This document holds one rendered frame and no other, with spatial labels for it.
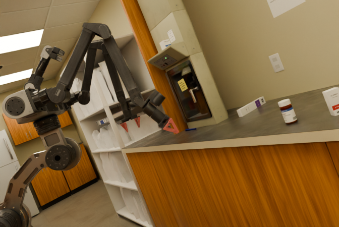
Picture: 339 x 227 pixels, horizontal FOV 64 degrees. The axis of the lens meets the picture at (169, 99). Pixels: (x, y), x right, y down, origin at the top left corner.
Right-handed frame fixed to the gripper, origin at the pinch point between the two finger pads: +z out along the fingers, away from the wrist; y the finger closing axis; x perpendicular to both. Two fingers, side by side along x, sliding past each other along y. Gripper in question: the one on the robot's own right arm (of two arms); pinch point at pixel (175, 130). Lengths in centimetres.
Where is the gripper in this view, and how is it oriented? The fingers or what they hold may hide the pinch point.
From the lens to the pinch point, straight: 139.2
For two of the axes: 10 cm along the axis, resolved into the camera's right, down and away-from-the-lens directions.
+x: -6.2, 7.8, -0.5
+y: -0.8, 0.1, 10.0
